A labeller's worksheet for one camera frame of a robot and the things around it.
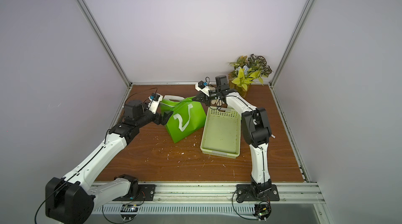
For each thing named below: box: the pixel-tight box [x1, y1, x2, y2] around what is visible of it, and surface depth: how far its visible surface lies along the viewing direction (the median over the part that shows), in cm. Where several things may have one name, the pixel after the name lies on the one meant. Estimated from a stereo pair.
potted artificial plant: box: [228, 53, 273, 99], surface depth 96 cm
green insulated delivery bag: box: [160, 94, 207, 144], surface depth 87 cm
